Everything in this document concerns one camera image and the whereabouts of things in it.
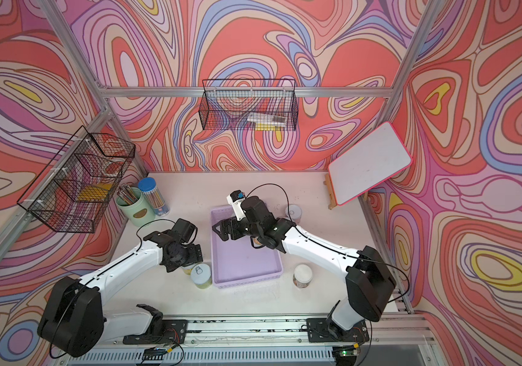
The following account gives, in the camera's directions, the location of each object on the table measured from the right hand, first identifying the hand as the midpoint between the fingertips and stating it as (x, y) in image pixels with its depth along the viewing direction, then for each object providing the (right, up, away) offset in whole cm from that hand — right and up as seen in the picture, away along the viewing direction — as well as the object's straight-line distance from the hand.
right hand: (226, 229), depth 77 cm
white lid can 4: (-9, -17, +3) cm, 20 cm away
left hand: (-13, -13, +8) cm, 20 cm away
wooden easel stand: (+45, +9, +25) cm, 52 cm away
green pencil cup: (-39, +8, +13) cm, 42 cm away
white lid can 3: (-15, -15, +4) cm, 21 cm away
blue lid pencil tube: (-33, +16, +13) cm, 39 cm away
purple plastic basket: (+3, -15, +11) cm, 19 cm away
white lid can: (+27, +5, +21) cm, 34 cm away
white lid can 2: (+27, -17, +2) cm, 32 cm away
